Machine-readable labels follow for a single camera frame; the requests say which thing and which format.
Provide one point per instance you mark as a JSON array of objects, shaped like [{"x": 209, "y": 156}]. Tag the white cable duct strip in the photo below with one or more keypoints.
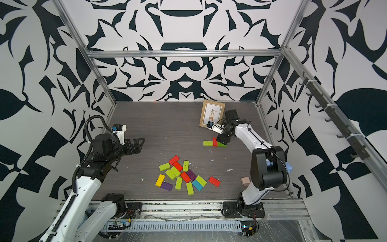
[{"x": 177, "y": 226}]

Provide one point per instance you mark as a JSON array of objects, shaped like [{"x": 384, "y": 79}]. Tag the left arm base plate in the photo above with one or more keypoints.
[{"x": 133, "y": 210}]

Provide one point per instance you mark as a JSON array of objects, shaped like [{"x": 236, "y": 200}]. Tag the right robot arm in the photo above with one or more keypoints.
[{"x": 269, "y": 169}]

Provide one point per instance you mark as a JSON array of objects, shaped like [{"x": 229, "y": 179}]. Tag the circuit board right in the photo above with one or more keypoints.
[{"x": 249, "y": 228}]

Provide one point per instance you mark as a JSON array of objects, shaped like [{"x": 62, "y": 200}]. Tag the yellow block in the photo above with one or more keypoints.
[{"x": 160, "y": 180}]

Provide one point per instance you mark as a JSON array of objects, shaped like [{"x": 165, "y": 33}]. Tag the lime block bottom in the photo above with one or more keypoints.
[{"x": 189, "y": 188}]

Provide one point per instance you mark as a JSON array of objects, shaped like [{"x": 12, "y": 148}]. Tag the purple block centre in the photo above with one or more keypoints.
[{"x": 191, "y": 175}]

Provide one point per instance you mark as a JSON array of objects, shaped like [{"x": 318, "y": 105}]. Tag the wooden picture frame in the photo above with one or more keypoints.
[{"x": 211, "y": 112}]

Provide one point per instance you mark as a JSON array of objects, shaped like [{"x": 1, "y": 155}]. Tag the purple block lower left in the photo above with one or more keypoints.
[{"x": 166, "y": 186}]

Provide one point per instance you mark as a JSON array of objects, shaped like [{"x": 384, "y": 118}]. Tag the purple block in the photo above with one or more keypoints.
[
  {"x": 166, "y": 186},
  {"x": 191, "y": 175}
]

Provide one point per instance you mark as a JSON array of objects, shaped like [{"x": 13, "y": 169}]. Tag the wall hook rail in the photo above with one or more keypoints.
[{"x": 335, "y": 115}]

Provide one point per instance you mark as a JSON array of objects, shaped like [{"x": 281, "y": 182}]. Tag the pink beige small box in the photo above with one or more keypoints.
[{"x": 245, "y": 181}]

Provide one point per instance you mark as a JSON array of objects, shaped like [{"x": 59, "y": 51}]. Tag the red block pile lower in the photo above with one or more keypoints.
[{"x": 185, "y": 177}]

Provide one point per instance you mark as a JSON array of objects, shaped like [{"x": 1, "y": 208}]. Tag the lime block beside teal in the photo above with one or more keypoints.
[{"x": 201, "y": 180}]

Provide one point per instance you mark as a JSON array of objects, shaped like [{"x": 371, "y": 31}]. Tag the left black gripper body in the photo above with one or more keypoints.
[{"x": 121, "y": 150}]

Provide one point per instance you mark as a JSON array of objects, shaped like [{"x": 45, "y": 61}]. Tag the red block pile middle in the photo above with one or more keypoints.
[{"x": 178, "y": 166}]

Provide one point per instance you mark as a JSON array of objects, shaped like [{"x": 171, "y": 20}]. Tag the aluminium front rail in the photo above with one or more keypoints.
[{"x": 175, "y": 210}]

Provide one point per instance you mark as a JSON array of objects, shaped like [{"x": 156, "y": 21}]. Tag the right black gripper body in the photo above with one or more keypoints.
[{"x": 224, "y": 136}]

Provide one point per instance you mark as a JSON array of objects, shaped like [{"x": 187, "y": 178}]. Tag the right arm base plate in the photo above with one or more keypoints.
[{"x": 236, "y": 209}]

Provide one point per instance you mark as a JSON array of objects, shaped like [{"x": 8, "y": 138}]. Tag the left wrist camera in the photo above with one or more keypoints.
[{"x": 119, "y": 131}]

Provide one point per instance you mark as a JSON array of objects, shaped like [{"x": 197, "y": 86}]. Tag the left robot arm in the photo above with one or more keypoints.
[{"x": 104, "y": 154}]

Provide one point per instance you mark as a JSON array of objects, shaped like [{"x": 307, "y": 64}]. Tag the green circuit board left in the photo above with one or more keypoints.
[{"x": 119, "y": 225}]

